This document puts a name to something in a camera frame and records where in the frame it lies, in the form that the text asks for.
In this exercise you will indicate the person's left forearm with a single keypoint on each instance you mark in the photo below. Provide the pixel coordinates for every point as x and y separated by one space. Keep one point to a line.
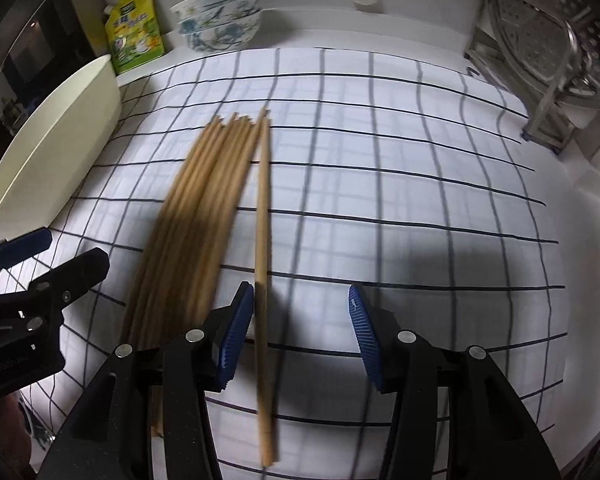
5 427

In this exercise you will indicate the white oval tray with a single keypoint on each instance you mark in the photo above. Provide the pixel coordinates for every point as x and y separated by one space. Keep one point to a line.
55 150

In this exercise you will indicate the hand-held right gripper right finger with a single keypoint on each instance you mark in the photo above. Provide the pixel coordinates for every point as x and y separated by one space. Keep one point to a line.
367 340

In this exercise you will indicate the metal plate rack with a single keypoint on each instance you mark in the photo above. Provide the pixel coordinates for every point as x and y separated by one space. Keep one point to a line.
547 110

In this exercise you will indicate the black kitchen appliance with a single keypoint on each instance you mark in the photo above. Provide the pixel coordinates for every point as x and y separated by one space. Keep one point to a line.
30 35

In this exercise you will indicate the white black checkered cloth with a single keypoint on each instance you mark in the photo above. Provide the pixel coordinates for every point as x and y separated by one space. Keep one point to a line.
405 185

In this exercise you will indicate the bundle of wooden chopsticks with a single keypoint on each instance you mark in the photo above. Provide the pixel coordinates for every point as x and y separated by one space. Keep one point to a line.
195 210

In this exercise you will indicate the yellow seasoning pouch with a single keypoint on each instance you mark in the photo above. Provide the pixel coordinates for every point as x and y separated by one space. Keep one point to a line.
135 35

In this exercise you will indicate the floral ceramic bowl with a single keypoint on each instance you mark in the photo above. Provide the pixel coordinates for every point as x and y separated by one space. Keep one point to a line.
215 0
222 35

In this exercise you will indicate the wooden chopstick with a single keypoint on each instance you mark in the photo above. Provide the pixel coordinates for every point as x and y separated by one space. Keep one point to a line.
262 210

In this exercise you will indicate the perforated metal steamer plate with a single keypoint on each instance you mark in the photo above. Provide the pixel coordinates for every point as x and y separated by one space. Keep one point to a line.
535 40

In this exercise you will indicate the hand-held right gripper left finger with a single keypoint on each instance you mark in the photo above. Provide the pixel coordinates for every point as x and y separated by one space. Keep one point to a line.
237 340

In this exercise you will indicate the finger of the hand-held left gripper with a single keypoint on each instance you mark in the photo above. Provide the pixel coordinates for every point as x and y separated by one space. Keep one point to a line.
30 243
80 272

